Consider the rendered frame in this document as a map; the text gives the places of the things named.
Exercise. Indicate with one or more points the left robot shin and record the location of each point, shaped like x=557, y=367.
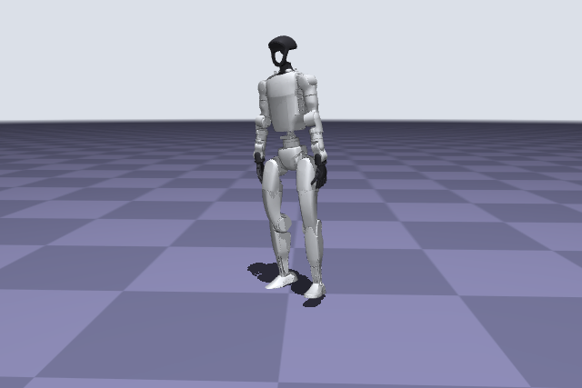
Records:
x=314, y=251

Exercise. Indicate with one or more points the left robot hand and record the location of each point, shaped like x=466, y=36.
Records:
x=320, y=172

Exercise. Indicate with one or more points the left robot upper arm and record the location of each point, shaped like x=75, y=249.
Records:
x=308, y=84

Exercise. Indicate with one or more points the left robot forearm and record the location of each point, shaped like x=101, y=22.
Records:
x=317, y=143

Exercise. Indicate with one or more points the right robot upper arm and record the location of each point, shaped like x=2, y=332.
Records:
x=263, y=120

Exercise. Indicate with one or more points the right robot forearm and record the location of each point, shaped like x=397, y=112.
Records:
x=260, y=144

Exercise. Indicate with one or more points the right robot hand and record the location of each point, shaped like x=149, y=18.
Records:
x=259, y=166

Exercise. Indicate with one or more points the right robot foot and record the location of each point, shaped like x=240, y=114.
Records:
x=279, y=281

